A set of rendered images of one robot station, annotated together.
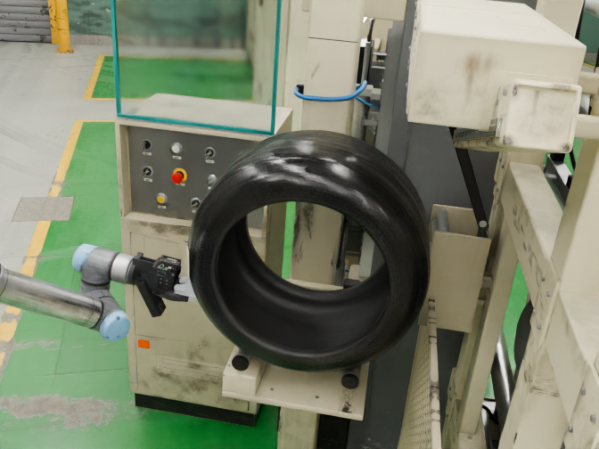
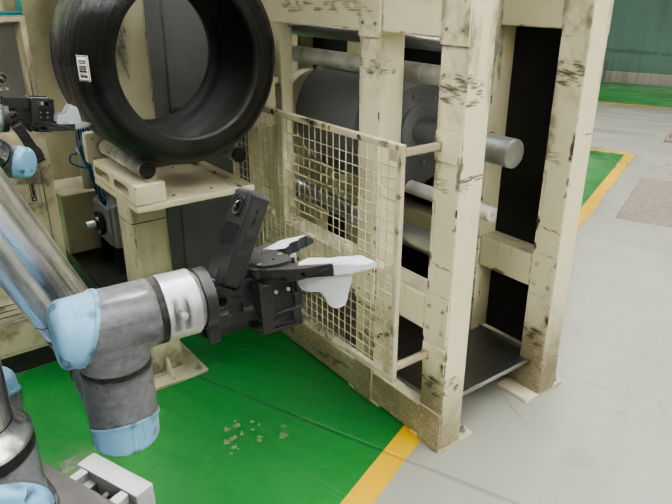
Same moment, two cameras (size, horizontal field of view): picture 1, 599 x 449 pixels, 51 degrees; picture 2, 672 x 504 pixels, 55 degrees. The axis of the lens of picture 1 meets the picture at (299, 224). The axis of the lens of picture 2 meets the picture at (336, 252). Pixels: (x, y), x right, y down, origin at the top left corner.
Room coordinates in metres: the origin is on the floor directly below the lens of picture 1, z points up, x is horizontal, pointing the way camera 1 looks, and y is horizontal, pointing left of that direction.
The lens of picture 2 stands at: (-0.27, 0.94, 1.38)
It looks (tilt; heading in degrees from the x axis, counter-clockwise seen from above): 23 degrees down; 315
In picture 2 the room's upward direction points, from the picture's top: straight up
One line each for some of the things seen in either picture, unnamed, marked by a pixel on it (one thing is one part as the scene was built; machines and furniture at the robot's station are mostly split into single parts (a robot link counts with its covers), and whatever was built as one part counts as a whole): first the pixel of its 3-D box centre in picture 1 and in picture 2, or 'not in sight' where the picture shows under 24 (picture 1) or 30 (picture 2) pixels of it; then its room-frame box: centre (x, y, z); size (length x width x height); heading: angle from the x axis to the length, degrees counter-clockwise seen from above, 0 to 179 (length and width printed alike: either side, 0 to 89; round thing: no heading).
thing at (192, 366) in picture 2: not in sight; (161, 363); (1.70, -0.06, 0.02); 0.27 x 0.27 x 0.04; 82
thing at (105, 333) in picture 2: not in sight; (108, 325); (0.32, 0.70, 1.04); 0.11 x 0.08 x 0.09; 78
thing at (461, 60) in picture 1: (474, 53); not in sight; (1.28, -0.32, 1.71); 0.61 x 0.25 x 0.15; 172
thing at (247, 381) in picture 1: (255, 344); (127, 179); (1.46, 0.10, 0.83); 0.36 x 0.09 x 0.06; 172
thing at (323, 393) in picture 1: (302, 363); (173, 183); (1.44, -0.04, 0.80); 0.37 x 0.36 x 0.02; 82
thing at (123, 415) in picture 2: not in sight; (117, 393); (0.34, 0.69, 0.94); 0.11 x 0.08 x 0.11; 168
